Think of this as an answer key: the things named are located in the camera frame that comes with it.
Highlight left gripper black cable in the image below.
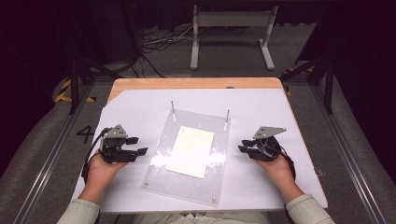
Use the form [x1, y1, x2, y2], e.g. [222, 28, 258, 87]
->
[80, 127, 110, 185]

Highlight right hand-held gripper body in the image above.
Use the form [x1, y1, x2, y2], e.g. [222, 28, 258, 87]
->
[248, 125, 288, 162]

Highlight aluminium floor rail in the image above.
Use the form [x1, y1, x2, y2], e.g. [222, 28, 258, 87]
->
[11, 83, 95, 224]
[310, 83, 388, 224]

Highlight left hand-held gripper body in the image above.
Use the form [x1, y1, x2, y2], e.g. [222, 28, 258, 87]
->
[98, 124, 138, 164]

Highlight person's torso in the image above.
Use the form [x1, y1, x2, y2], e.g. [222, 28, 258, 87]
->
[133, 211, 273, 224]

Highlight person's right hand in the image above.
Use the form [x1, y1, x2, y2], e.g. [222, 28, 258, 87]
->
[253, 154, 295, 191]

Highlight clear acrylic photo frame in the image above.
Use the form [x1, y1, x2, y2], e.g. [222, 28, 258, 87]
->
[141, 109, 232, 208]

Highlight black metal stand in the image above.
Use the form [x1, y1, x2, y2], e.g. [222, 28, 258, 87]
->
[279, 55, 336, 116]
[65, 55, 123, 116]

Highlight wooden table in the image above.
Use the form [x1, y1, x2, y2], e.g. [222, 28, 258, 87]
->
[106, 77, 293, 105]

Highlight white metal stand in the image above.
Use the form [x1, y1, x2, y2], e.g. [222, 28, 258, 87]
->
[190, 4, 279, 71]

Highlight bundle of floor cables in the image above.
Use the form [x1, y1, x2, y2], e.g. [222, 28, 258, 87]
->
[135, 23, 196, 78]

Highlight yellow black floor tape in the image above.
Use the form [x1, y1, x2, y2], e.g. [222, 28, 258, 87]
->
[53, 78, 97, 104]
[281, 66, 314, 97]

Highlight person's left hand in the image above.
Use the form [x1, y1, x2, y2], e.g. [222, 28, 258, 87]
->
[84, 151, 129, 188]

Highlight white photo card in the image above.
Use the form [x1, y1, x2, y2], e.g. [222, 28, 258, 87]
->
[164, 125, 216, 180]

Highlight white paper sheet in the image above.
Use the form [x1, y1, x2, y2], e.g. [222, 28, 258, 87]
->
[71, 88, 329, 215]

